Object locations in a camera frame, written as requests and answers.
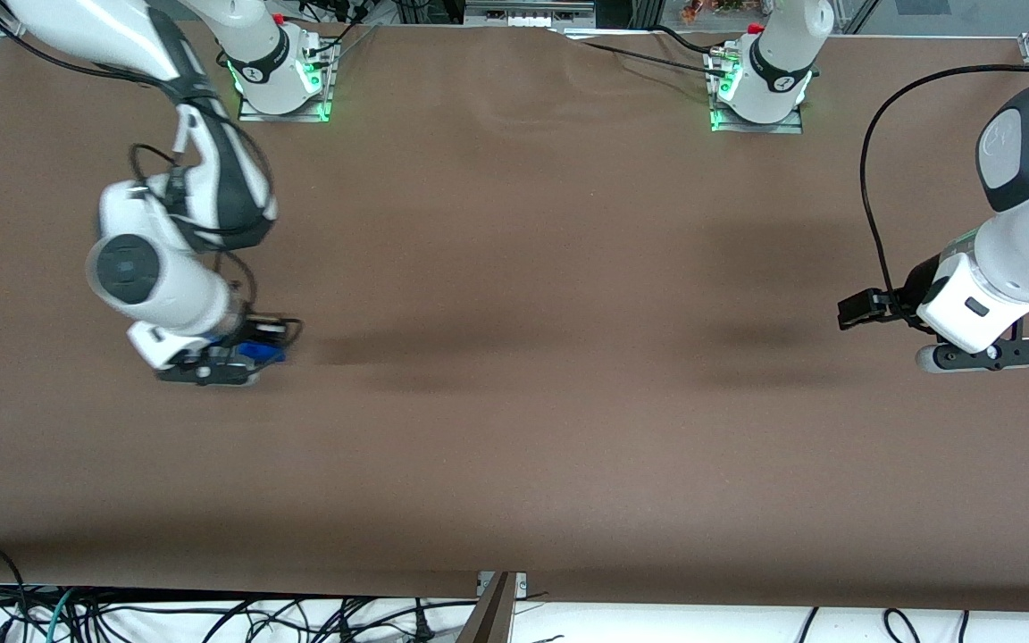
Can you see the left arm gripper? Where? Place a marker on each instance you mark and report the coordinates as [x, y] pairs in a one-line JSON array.
[[922, 282]]

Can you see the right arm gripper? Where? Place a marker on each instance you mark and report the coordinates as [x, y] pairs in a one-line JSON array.
[[253, 328]]

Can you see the blue plastic part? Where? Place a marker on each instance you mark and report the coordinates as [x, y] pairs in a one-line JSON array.
[[264, 353]]

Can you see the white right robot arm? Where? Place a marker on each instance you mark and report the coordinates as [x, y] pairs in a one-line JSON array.
[[157, 286]]

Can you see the brown table cover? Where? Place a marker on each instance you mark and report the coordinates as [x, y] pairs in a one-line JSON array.
[[514, 402]]

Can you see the white power strip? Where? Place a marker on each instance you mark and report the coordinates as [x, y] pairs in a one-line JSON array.
[[528, 13]]

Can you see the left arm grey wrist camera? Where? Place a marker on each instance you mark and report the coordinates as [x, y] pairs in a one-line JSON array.
[[997, 354]]

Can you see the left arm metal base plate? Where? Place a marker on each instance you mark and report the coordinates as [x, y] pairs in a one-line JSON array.
[[791, 125]]

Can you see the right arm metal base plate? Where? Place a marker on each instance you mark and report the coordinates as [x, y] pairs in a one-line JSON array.
[[287, 113]]

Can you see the metal frame bracket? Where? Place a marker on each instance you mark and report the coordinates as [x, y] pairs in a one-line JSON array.
[[522, 582]]

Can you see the aluminium frame post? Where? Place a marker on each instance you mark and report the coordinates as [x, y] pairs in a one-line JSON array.
[[489, 616]]

